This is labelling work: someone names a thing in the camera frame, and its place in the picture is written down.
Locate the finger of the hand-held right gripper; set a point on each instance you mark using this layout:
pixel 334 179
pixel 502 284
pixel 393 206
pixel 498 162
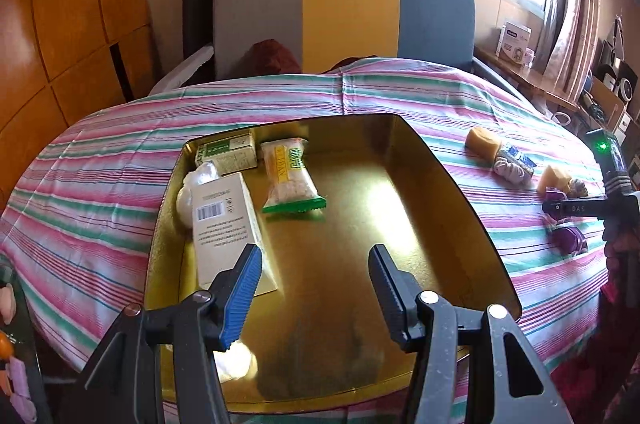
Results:
pixel 575 207

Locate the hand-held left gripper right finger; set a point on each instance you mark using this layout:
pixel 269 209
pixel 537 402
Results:
pixel 387 299

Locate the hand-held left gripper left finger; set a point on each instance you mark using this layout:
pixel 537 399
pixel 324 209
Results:
pixel 245 299

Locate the cream cardboard box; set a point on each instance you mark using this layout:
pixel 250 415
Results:
pixel 225 229

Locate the blue snack carton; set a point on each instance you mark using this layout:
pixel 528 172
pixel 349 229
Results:
pixel 522 154

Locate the gold metal tin tray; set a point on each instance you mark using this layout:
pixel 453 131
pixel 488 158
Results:
pixel 350 204

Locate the yellow sponge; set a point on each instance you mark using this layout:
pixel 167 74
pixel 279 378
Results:
pixel 482 143
pixel 552 178

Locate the white plastic bag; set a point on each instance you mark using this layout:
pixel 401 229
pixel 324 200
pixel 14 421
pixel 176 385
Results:
pixel 192 194

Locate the white green snack packet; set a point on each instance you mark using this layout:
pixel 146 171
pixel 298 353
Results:
pixel 290 176

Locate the green paper box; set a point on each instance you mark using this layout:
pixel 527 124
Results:
pixel 230 152

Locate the brown cardboard box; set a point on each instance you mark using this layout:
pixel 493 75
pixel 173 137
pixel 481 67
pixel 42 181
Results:
pixel 605 104

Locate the black and white appliance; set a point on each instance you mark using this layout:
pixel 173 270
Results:
pixel 625 74

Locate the wooden side table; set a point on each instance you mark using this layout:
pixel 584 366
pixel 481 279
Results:
pixel 535 82

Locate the small clear jar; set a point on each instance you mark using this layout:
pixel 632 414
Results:
pixel 530 58

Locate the red garment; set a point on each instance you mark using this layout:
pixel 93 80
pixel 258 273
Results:
pixel 600 354

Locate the white product box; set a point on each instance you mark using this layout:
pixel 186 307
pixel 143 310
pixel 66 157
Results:
pixel 514 42

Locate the patterned beige curtain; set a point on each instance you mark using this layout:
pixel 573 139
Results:
pixel 575 4

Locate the striped pink green tablecloth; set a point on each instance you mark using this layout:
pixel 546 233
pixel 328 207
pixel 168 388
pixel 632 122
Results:
pixel 100 184

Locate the dark cloth with pink print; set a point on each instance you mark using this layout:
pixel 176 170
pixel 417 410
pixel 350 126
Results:
pixel 20 379

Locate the dark red cloth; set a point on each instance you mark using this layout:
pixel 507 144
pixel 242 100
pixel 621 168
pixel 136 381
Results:
pixel 272 57

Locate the grey yellow blue chair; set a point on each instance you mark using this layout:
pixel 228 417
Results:
pixel 350 14

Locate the black rolled mat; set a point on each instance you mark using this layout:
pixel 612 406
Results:
pixel 199 4

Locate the wooden wardrobe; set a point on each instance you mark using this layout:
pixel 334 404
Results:
pixel 65 29

